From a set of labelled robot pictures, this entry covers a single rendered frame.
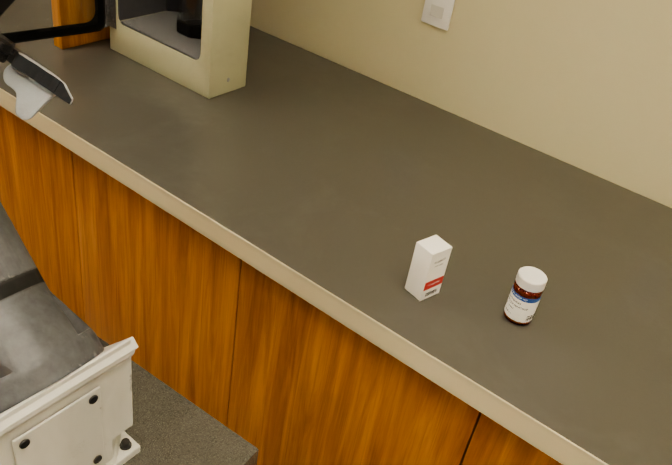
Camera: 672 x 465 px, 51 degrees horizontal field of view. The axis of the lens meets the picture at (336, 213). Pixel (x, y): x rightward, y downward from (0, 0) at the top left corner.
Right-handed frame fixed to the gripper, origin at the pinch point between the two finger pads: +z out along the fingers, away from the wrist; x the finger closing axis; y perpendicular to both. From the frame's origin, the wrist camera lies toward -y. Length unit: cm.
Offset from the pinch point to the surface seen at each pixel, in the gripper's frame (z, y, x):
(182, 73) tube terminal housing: -61, -8, -54
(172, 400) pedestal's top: 14.2, 24.5, -29.2
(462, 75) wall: -30, -41, -96
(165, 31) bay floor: -72, -14, -52
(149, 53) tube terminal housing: -71, -8, -51
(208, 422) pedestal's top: 19.0, 23.7, -31.2
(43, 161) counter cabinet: -66, 22, -41
